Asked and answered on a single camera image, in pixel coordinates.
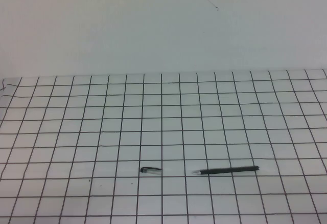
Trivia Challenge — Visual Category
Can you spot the clear pen cap black tip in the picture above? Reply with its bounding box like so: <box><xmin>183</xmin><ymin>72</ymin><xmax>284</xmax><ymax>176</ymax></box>
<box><xmin>139</xmin><ymin>167</ymin><xmax>162</xmax><ymax>176</ymax></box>

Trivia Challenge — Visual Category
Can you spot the black pen silver tip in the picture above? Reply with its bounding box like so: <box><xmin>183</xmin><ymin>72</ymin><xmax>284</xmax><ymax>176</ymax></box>
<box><xmin>192</xmin><ymin>166</ymin><xmax>260</xmax><ymax>176</ymax></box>

